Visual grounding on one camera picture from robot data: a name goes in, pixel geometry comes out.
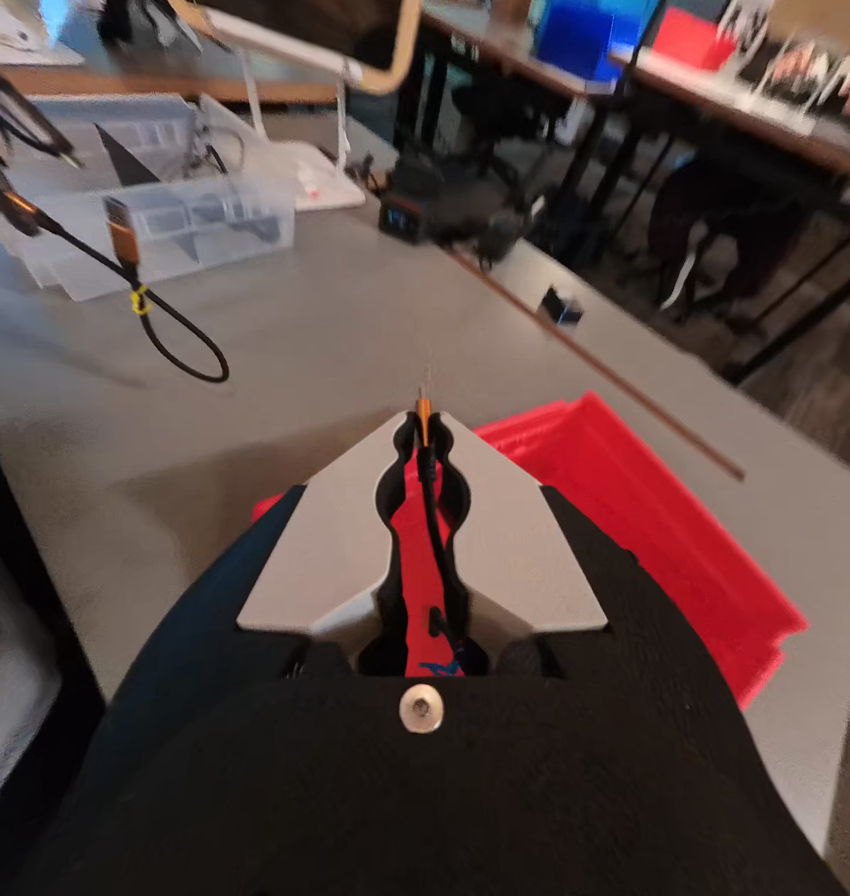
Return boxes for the black bin divider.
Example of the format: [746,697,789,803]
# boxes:
[95,122,165,189]

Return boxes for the small red plastic bin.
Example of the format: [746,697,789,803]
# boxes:
[650,6,739,72]

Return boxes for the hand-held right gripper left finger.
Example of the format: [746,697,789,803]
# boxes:
[236,411,417,652]

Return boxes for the brown-edged work table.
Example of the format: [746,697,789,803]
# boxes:
[425,0,622,99]
[610,42,850,386]

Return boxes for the clear plastic storage bin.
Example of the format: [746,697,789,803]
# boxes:
[5,94,298,303]

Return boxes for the clear acrylic panel stand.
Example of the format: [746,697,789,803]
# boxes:
[204,6,368,212]

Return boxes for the person's grey sweater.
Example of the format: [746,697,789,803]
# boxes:
[0,539,65,834]

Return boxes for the black cable with yellow tie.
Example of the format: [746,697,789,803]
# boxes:
[1,189,231,385]

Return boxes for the stacked red plastic bins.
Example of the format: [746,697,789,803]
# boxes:
[252,391,811,711]

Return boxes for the stacked blue plastic bins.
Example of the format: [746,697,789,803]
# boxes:
[533,0,660,83]

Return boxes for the small black box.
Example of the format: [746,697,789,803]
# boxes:
[539,283,585,327]

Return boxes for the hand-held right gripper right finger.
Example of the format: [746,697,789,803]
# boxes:
[431,411,608,653]

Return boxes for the rounded wooden panel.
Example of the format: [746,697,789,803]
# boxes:
[166,0,426,97]

